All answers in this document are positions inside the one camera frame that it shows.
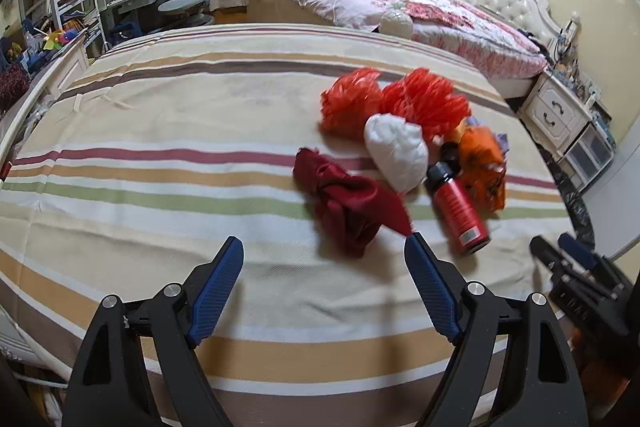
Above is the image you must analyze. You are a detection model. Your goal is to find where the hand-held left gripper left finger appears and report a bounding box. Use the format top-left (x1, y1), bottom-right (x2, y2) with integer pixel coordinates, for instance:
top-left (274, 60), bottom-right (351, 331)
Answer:
top-left (61, 235), bottom-right (245, 427)

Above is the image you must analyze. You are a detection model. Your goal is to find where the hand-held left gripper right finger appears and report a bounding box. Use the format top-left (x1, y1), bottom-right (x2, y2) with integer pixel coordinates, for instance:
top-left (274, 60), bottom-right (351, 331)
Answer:
top-left (404, 232), bottom-right (590, 427)

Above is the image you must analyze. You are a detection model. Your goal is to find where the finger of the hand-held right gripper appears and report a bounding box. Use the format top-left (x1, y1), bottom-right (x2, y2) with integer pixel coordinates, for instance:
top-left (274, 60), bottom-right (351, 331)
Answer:
top-left (530, 236), bottom-right (568, 280)
top-left (558, 233), bottom-right (608, 278)

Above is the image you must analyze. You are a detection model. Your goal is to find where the trash bin with black bag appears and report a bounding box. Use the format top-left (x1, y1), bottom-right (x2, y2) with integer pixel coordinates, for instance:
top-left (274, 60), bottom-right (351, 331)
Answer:
top-left (547, 157), bottom-right (593, 253)

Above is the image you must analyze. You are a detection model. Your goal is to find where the dark red cloth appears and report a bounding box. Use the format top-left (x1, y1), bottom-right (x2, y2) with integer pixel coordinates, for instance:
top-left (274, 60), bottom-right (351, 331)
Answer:
top-left (292, 147), bottom-right (413, 259)

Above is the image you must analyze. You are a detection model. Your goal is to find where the white plastic bag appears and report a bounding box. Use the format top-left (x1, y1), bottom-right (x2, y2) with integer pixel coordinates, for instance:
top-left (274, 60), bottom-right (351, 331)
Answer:
top-left (363, 113), bottom-right (431, 194)

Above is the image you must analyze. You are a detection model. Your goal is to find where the red foam net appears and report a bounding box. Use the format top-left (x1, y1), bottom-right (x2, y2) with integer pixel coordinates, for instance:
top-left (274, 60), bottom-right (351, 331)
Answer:
top-left (381, 68), bottom-right (472, 145)

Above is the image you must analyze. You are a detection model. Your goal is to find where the orange-red plastic bag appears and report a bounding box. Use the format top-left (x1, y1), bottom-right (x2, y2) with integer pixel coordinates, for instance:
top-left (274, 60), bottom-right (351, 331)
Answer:
top-left (320, 68), bottom-right (386, 138)

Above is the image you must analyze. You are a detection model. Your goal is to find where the person's right forearm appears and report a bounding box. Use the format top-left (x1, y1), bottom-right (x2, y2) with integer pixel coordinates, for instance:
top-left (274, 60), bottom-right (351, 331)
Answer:
top-left (570, 327), bottom-right (633, 413)

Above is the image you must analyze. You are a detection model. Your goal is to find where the white wardrobe door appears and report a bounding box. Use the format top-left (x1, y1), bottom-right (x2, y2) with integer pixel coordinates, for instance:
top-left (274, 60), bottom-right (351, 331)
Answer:
top-left (595, 137), bottom-right (640, 260)

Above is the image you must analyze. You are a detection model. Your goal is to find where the red bottle with black cap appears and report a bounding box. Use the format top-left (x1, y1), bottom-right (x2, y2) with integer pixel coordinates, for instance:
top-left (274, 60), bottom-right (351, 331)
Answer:
top-left (426, 161), bottom-right (491, 256)

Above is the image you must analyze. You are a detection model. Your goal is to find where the clear plastic drawer unit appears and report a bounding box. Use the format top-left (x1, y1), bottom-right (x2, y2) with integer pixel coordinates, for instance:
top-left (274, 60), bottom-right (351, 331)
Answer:
top-left (562, 124), bottom-right (616, 188)

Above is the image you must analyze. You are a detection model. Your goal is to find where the orange crumpled packet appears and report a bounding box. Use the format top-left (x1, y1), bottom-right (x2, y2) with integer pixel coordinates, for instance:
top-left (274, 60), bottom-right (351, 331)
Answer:
top-left (457, 127), bottom-right (507, 212)

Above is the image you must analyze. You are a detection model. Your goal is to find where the purple wrapper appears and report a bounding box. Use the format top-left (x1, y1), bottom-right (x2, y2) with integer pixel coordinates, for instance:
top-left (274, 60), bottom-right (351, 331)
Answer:
top-left (467, 117), bottom-right (511, 154)

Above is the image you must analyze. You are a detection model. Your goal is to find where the white nightstand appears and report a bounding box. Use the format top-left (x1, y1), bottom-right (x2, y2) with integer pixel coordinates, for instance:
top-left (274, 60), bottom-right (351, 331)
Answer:
top-left (517, 72), bottom-right (596, 152)

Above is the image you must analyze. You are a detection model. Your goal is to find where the nightstand clutter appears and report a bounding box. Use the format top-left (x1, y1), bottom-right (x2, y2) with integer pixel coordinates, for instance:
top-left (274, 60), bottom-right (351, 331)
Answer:
top-left (550, 14), bottom-right (613, 108)

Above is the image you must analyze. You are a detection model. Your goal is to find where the white ball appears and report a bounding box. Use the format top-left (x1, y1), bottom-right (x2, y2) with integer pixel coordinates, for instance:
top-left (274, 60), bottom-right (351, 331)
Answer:
top-left (378, 10), bottom-right (415, 38)

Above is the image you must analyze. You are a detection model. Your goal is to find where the colourful toy pile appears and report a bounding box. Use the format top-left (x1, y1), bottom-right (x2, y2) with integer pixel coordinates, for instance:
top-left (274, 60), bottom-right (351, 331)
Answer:
top-left (0, 19), bottom-right (86, 75)

